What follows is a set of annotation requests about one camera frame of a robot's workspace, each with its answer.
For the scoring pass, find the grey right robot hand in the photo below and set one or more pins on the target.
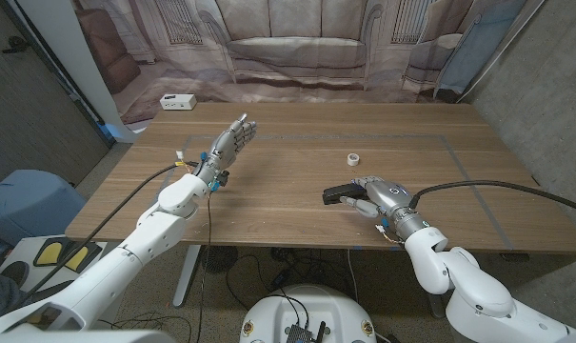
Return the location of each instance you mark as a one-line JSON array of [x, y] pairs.
[[387, 197]]

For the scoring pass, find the blue chair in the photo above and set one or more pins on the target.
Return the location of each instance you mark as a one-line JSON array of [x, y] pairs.
[[25, 205]]

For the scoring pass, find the grey table leg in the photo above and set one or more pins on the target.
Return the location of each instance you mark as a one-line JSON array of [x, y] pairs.
[[435, 307]]

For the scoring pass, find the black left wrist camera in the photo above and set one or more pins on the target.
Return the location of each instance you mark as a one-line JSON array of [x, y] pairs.
[[223, 178]]

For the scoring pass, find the black electronics module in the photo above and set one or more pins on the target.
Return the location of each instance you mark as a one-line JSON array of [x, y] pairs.
[[301, 333]]

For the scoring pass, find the white floor mat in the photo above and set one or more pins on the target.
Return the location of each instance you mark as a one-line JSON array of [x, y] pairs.
[[23, 248]]

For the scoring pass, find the black rectangular case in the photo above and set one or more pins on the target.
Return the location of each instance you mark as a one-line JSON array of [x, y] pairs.
[[335, 193]]

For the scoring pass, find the blue grey leaning panel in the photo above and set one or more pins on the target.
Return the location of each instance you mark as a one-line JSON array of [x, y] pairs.
[[478, 43]]

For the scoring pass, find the white robot torso base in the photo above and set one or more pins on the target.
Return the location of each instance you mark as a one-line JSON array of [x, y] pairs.
[[311, 309]]

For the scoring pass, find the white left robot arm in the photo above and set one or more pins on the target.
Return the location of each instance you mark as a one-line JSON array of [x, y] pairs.
[[166, 228]]

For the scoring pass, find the round black floor fan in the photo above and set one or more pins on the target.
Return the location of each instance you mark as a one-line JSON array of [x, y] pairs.
[[219, 258]]

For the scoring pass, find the white tape roll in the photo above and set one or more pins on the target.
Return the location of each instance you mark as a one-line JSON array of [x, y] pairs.
[[353, 159]]

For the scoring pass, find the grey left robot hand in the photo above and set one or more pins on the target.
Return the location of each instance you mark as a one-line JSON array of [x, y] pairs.
[[228, 145]]

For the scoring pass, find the yellow and black foot pedal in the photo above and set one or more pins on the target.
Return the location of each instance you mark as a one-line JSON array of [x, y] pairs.
[[54, 252]]

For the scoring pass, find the white pillar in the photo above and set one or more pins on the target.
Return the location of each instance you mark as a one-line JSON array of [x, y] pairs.
[[73, 57]]

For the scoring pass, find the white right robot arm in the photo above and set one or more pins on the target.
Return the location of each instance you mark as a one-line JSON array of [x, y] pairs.
[[478, 286]]

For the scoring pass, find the printed sofa room backdrop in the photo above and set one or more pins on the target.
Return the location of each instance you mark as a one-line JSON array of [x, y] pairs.
[[297, 52]]

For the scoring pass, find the white power box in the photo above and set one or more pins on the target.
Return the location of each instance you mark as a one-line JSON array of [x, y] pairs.
[[178, 101]]

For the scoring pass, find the white table leg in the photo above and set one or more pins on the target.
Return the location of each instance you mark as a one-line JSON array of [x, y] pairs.
[[187, 276]]

